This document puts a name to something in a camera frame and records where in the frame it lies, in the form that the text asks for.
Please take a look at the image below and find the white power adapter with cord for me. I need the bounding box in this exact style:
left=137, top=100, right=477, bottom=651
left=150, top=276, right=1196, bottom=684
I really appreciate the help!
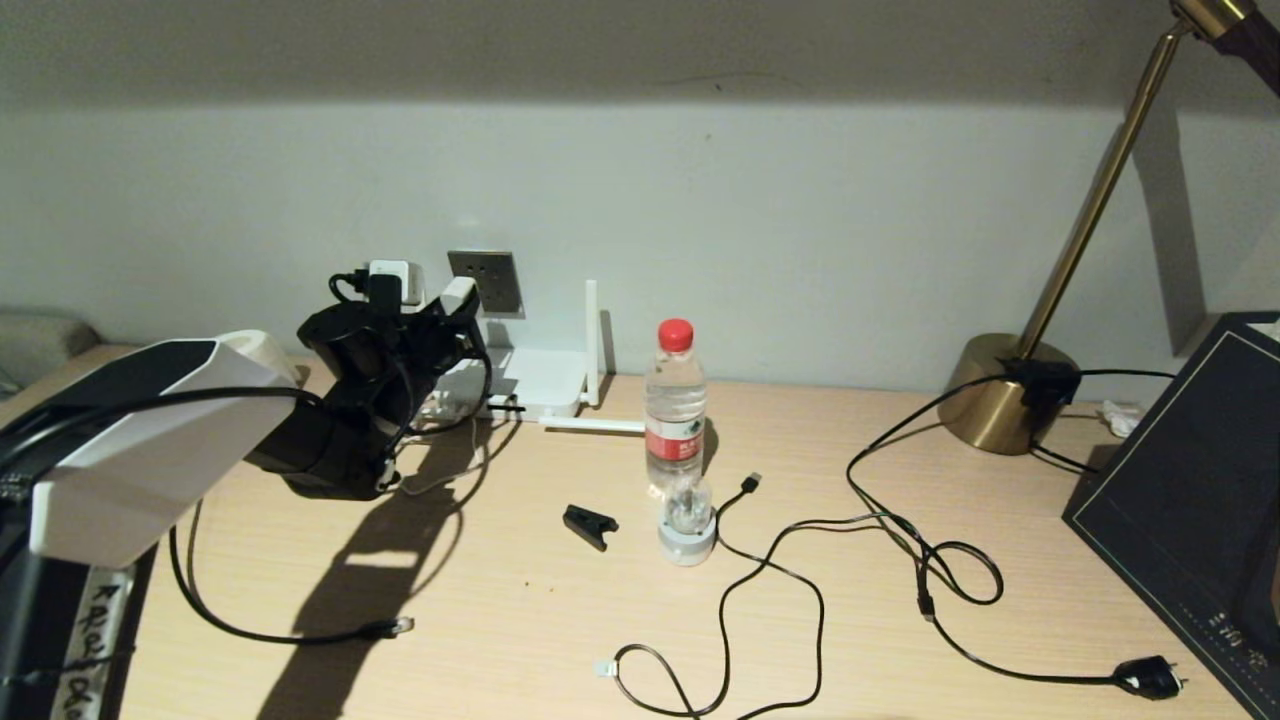
left=395, top=395, right=493, bottom=498

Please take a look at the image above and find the white router with antennas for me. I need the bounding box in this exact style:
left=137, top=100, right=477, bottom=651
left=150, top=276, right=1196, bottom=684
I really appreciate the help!
left=425, top=280, right=646, bottom=434

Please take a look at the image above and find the white toilet paper roll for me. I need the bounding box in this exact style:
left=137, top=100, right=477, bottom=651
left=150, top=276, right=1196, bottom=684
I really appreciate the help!
left=232, top=330, right=301, bottom=386

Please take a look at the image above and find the water bottle red cap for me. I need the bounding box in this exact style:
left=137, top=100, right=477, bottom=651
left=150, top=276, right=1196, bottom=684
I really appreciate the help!
left=644, top=319, right=708, bottom=498

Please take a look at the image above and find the small black clip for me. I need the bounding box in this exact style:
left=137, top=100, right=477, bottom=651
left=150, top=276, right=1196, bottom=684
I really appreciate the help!
left=562, top=504, right=620, bottom=552

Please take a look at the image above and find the glass dome on white base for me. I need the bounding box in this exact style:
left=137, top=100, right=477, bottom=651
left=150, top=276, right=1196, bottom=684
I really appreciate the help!
left=657, top=473, right=718, bottom=567

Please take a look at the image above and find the brass desk lamp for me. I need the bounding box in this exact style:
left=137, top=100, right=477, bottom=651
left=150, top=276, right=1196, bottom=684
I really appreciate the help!
left=938, top=0, right=1280, bottom=457

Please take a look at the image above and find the black box on lamp base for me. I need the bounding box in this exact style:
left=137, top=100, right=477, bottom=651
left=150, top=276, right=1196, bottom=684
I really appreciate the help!
left=1000, top=358, right=1083, bottom=426

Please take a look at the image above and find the dark box with gold trim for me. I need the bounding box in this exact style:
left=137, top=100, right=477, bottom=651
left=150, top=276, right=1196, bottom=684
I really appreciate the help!
left=1062, top=312, right=1280, bottom=720

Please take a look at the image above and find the grey wall socket plate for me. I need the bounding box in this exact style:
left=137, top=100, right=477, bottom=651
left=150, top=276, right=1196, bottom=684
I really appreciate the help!
left=447, top=250, right=523, bottom=319

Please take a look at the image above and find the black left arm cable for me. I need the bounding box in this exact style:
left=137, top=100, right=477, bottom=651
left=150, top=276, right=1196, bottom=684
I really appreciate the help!
left=0, top=270, right=401, bottom=481

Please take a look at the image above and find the black ethernet cable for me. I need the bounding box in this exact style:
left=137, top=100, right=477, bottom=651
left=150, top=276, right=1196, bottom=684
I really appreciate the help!
left=170, top=498, right=416, bottom=646

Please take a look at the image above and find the black USB cable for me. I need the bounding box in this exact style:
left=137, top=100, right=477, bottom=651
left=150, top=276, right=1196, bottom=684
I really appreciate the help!
left=595, top=472, right=936, bottom=720

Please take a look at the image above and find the thin black cable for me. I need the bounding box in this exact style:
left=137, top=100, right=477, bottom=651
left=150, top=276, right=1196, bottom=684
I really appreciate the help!
left=1030, top=368, right=1176, bottom=473

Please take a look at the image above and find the black lamp power cord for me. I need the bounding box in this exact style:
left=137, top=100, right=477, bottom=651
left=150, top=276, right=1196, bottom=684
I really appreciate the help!
left=846, top=375, right=1189, bottom=700

